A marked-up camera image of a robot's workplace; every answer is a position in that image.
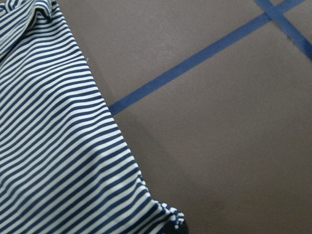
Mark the navy white striped polo shirt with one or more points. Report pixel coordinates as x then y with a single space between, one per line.
65 167

